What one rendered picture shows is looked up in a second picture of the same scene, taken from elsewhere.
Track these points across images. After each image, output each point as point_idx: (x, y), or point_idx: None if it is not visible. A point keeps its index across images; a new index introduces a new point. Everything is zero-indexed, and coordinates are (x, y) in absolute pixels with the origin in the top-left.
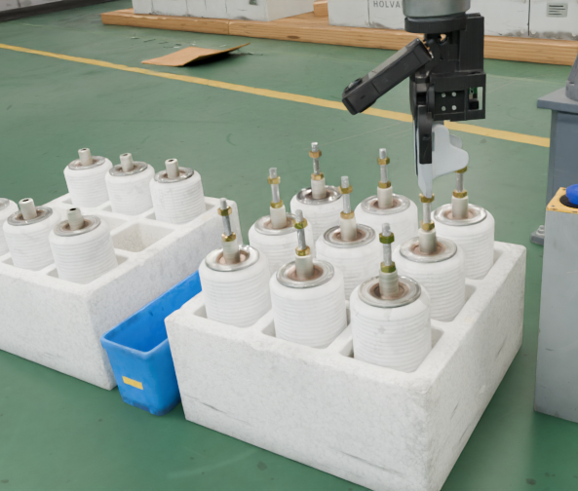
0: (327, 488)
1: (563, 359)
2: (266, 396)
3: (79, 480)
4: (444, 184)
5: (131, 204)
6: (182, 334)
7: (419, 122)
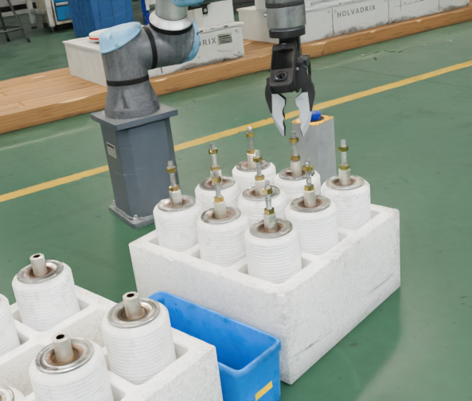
0: (379, 317)
1: None
2: (341, 292)
3: None
4: None
5: (12, 333)
6: (295, 296)
7: (313, 85)
